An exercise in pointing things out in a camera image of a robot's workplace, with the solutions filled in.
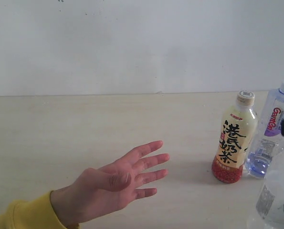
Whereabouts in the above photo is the clear Ganten water bottle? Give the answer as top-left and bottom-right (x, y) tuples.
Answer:
(245, 80), (284, 179)

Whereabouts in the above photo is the clear water bottle white label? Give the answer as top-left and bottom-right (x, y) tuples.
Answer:
(246, 150), (284, 229)

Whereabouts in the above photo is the yellow sleeved forearm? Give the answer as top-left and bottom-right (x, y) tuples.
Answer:
(0, 192), (80, 229)

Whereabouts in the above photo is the milk tea bottle yellow label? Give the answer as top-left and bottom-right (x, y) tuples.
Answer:
(211, 90), (258, 184)

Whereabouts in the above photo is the bare open human hand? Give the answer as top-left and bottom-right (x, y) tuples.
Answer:
(50, 141), (170, 228)

